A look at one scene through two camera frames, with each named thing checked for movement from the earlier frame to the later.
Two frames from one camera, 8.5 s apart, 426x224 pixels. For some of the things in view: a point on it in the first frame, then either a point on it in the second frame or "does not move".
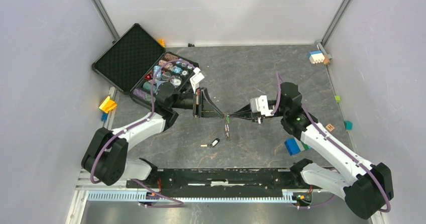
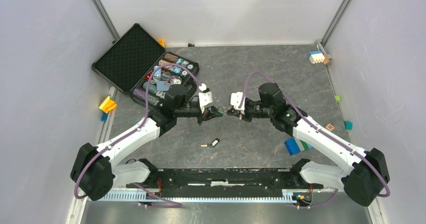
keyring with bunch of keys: (227, 119) to (229, 110)
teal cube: (348, 125) does not move
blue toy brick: (292, 146) does not move
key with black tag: (211, 144) does not move
